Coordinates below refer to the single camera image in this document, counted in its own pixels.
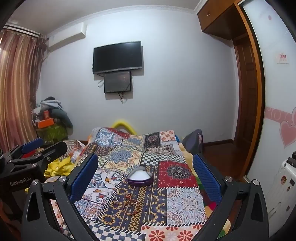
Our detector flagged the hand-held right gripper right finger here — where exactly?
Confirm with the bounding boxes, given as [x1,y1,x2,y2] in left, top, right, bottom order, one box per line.
[192,153,275,241]

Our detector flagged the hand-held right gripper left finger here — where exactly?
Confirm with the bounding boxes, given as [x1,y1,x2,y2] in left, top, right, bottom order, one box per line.
[21,153,99,241]

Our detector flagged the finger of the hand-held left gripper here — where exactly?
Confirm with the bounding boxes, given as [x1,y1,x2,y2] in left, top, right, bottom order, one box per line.
[9,141,68,179]
[4,138,44,163]

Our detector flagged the purple heart jewelry box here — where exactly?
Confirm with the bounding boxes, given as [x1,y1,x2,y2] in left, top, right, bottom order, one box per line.
[127,168,153,186]

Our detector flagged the yellow cloth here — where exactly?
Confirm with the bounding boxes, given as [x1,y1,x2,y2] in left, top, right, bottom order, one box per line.
[45,156,78,179]

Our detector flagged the patterned bed sheet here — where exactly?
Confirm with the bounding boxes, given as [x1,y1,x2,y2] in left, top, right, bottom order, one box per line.
[62,139,91,163]

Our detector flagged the orange box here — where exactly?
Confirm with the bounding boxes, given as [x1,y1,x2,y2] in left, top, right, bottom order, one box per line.
[36,118,55,129]

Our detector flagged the colourful fleece blanket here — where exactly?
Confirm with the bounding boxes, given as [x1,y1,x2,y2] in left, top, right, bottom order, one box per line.
[203,199,232,241]

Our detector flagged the yellow fleece blanket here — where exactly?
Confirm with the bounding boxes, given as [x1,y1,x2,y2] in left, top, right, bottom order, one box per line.
[179,141,195,169]

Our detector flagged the dark green cloth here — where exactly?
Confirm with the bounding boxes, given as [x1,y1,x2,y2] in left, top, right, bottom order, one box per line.
[52,108,74,135]

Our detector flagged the dark bag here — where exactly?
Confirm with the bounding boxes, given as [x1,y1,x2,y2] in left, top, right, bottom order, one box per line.
[181,129,204,155]

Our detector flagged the grey cloth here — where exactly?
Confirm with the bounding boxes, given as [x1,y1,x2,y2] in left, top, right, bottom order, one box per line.
[40,97,63,109]

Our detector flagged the patchwork printed blanket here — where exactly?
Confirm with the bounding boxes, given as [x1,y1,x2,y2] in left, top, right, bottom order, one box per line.
[50,126,208,241]

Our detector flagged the striped pink curtain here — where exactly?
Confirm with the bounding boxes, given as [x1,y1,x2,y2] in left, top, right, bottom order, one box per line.
[0,29,48,152]

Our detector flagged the yellow foam tube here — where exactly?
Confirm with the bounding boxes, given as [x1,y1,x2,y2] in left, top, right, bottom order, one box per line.
[112,119,137,135]

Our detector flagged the white suitcase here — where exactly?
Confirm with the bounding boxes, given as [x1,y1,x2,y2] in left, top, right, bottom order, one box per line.
[266,152,296,232]

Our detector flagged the wooden door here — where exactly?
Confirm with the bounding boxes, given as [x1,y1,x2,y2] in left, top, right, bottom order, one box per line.
[232,32,259,179]

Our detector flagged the small black monitor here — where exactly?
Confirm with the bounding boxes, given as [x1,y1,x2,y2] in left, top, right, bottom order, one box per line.
[104,71,133,94]

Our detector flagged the white sliding door pink hearts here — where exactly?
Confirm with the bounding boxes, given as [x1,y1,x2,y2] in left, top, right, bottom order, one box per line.
[243,0,296,232]

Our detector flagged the white air conditioner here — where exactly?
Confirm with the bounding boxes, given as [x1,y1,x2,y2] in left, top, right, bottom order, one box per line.
[47,22,86,49]

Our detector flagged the wooden overhead cabinet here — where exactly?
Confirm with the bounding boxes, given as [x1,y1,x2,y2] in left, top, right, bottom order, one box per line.
[196,0,246,40]

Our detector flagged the black wall television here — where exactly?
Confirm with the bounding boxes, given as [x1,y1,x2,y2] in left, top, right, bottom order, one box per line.
[93,41,142,75]

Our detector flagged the small wall sticker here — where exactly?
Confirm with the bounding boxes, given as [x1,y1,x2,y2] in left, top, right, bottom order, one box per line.
[276,53,291,64]

